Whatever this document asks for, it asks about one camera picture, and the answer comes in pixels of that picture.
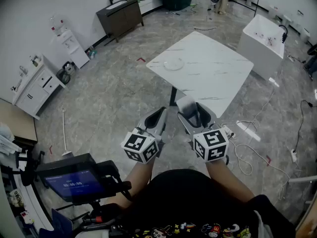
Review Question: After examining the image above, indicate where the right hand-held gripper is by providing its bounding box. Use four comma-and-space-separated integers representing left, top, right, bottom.
177, 102, 230, 163

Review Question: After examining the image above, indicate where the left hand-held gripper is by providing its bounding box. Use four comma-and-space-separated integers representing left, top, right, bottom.
120, 106, 168, 165

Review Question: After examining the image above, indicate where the clear glass plate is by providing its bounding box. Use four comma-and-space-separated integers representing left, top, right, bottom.
163, 57, 185, 71

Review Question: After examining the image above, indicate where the person's right forearm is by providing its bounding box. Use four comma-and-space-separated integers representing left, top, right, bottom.
206, 159, 256, 204

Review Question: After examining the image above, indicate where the person's left forearm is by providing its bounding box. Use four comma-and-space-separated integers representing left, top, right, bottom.
106, 157, 156, 208

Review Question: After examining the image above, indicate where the person's black printed shirt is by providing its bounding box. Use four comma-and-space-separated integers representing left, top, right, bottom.
99, 169, 297, 238

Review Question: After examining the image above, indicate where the teal spray bottle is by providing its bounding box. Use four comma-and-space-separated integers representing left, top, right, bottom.
85, 47, 98, 60

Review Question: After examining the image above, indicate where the white bathtub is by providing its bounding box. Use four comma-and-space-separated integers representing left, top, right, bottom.
237, 13, 285, 80

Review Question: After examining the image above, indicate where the black and green bucket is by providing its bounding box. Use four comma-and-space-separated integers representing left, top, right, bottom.
56, 68, 72, 85

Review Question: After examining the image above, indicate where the black touchscreen tablet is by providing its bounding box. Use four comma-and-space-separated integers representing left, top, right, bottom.
36, 153, 132, 205

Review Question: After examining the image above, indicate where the dark wooden vanity cabinet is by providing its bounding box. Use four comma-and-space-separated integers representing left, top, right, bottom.
96, 0, 145, 43

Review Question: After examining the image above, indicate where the white narrow cabinet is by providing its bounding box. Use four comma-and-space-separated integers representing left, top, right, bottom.
55, 28, 90, 69

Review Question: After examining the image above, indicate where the white drawer cabinet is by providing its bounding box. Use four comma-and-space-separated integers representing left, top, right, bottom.
11, 55, 67, 120

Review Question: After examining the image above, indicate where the black bathtub faucet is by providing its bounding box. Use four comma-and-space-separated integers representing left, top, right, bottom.
278, 24, 289, 44

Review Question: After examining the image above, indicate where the black chair base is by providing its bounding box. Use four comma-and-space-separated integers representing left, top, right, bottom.
16, 150, 46, 185

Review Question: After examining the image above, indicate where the wooden desk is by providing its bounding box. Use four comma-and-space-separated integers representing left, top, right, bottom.
0, 98, 38, 146

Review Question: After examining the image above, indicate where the pile of white papers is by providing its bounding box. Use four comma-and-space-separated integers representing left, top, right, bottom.
0, 121, 23, 156

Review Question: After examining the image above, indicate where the white cartoon figure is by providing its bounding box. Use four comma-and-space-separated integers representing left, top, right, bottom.
9, 189, 25, 208

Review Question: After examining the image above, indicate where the red and white toy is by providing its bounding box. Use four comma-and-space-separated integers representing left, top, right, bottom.
20, 211, 34, 225

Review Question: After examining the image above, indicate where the white floor cable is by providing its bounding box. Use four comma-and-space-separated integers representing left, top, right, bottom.
220, 83, 290, 203

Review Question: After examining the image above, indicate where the white-handled broom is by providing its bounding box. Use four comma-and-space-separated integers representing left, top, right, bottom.
61, 109, 74, 158

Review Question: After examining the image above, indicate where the black floor cable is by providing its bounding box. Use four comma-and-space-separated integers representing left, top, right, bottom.
293, 100, 314, 153

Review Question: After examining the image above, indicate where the black handle with red button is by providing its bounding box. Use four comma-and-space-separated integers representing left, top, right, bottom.
81, 213, 117, 230

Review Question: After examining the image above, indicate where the white bag strap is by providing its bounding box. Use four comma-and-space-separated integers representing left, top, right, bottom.
254, 211, 275, 238

